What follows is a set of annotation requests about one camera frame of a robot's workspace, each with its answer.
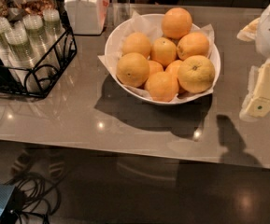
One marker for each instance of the front right large orange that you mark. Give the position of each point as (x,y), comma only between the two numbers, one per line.
(196,74)

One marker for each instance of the white paper bowl liner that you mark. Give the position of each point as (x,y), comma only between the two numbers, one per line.
(142,24)

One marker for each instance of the front centre orange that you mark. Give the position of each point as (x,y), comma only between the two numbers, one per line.
(162,87)

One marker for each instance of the black wire rack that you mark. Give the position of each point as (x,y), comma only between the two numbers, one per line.
(9,85)

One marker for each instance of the hidden right centre orange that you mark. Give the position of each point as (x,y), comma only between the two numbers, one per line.
(172,69)

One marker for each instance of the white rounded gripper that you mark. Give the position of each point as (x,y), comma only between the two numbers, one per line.
(257,103)

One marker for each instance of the white ceramic canister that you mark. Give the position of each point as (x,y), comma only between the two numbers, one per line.
(86,17)

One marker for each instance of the back right orange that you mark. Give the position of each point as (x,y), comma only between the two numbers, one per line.
(194,43)

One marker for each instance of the small hidden centre orange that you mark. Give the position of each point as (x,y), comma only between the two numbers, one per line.
(154,67)

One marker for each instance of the top orange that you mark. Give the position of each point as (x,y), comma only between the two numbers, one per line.
(176,22)

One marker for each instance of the clear plastic cup stack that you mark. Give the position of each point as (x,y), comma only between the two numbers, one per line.
(4,47)
(24,60)
(39,39)
(54,28)

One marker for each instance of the white ceramic bowl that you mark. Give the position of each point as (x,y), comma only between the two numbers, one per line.
(116,41)

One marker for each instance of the front left orange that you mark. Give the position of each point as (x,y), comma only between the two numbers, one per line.
(132,69)

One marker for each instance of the back left orange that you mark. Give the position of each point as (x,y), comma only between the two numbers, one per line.
(136,42)

